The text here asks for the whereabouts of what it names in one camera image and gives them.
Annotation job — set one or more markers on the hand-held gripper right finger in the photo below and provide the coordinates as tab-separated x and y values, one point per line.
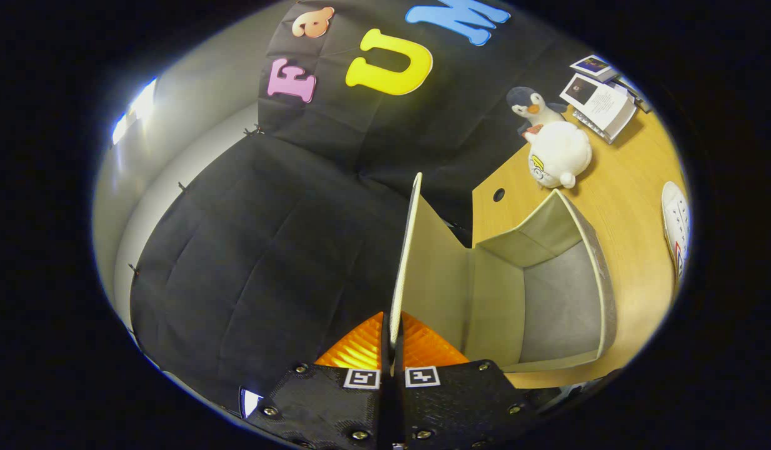
460	400

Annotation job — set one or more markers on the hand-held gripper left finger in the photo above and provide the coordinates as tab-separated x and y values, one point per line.
335	406

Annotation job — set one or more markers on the grey fabric storage box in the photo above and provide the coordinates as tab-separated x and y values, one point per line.
548	300

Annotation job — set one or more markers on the white shoe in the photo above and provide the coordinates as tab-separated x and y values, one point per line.
676	225

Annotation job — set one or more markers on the black backdrop cloth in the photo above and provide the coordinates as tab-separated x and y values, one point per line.
267	250

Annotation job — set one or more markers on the white round plush toy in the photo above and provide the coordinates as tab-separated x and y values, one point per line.
560	153

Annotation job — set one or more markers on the grey penguin plush toy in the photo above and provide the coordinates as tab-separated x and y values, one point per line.
532	107

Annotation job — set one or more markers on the white book with dark portrait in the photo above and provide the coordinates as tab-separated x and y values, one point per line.
601	103

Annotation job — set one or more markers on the book with pale green cover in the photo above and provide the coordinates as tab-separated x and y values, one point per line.
630	90

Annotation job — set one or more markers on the large ceiling light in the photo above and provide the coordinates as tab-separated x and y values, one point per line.
137	109

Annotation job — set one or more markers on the book with blue picture cover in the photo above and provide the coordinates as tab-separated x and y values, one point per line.
593	64

